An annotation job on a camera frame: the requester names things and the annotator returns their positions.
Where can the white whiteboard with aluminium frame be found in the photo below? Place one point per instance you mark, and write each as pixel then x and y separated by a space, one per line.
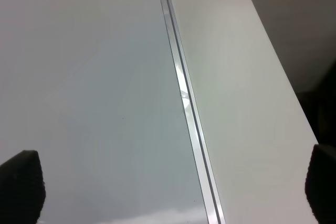
pixel 100 89

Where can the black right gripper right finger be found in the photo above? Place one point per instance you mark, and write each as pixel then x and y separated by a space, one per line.
pixel 320 183

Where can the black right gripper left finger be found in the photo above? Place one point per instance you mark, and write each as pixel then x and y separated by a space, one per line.
pixel 23 190

